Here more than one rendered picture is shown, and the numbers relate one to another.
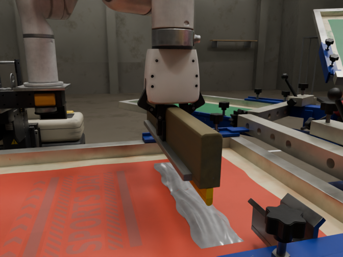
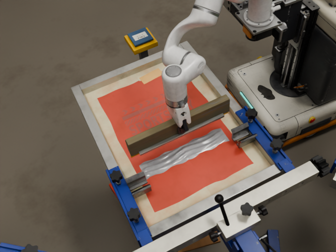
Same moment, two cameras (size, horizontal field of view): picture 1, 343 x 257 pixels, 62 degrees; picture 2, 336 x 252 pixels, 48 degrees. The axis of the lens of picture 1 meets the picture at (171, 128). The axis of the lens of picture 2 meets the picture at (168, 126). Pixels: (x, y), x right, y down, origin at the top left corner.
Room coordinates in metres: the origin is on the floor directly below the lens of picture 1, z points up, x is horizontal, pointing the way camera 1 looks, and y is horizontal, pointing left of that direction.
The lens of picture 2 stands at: (0.42, -0.81, 2.21)
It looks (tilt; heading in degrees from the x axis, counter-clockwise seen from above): 54 degrees down; 85
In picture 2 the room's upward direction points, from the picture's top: 8 degrees counter-clockwise
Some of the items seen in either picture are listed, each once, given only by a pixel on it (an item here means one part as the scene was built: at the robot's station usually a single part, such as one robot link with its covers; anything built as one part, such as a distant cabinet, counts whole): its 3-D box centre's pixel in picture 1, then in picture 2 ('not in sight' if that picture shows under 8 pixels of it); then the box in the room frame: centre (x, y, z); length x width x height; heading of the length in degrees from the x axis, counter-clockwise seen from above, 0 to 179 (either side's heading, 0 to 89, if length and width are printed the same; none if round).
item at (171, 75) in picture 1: (172, 72); (177, 107); (0.54, 0.00, 1.20); 0.10 x 0.08 x 0.11; 104
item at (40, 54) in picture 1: (42, 62); (263, 1); (1.00, 0.44, 1.21); 0.16 x 0.13 x 0.15; 12
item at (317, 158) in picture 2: (241, 120); (316, 168); (0.97, -0.25, 1.02); 0.07 x 0.06 x 0.07; 105
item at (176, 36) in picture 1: (176, 38); (177, 97); (0.54, -0.01, 1.26); 0.09 x 0.07 x 0.03; 104
